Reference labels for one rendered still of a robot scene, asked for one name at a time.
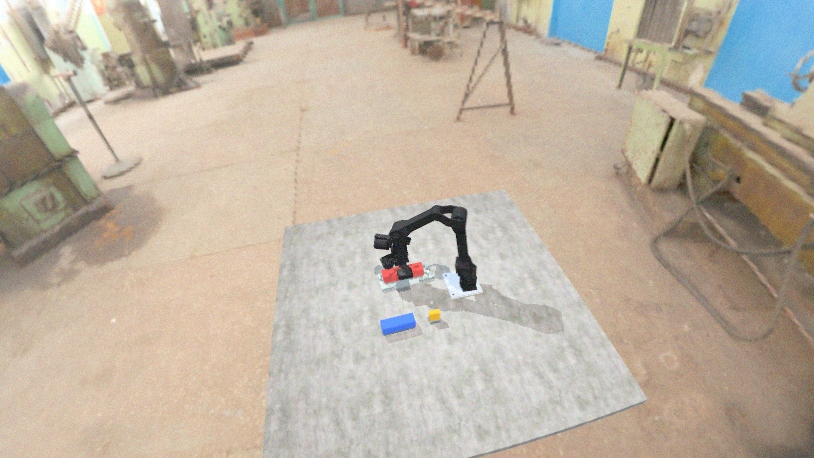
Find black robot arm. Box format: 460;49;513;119
374;205;477;292

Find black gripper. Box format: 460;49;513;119
391;246;413;281

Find blue rectangular block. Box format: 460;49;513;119
380;313;416;335

